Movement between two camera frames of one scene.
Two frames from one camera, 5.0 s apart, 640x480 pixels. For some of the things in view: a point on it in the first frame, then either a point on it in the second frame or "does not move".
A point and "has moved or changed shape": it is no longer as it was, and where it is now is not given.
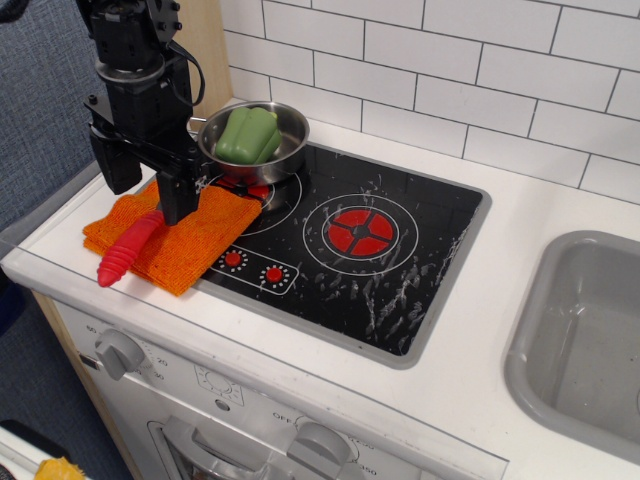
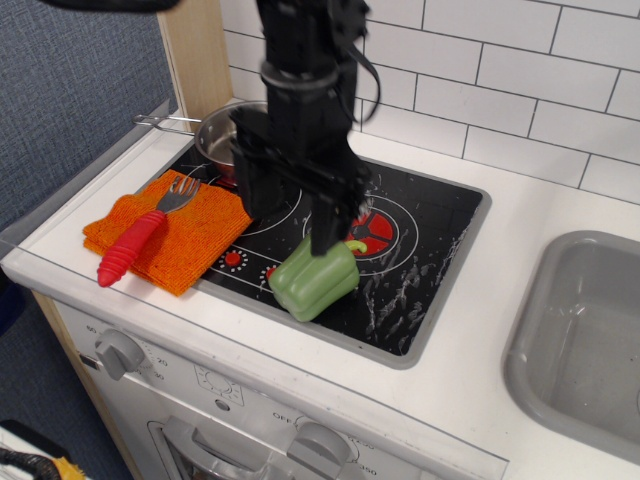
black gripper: x=149 y=109 to x=302 y=139
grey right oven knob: x=320 y=448 does not move
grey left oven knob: x=118 y=353 does not move
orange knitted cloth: x=178 y=256 does not move
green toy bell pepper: x=249 y=137 has moved or changed shape
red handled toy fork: x=120 y=253 does not move
